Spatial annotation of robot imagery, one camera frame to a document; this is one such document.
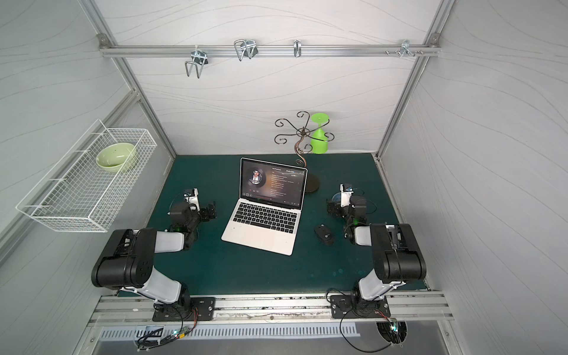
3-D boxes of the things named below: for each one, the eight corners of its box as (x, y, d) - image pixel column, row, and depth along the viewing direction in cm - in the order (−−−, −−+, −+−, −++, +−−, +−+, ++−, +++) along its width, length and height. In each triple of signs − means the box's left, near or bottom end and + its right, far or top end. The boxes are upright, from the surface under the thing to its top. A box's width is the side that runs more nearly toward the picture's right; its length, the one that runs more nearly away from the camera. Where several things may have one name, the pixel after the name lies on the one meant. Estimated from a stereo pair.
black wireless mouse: (326, 248, 89) (327, 245, 87) (313, 230, 95) (314, 227, 92) (335, 242, 91) (336, 240, 89) (322, 225, 96) (322, 222, 94)
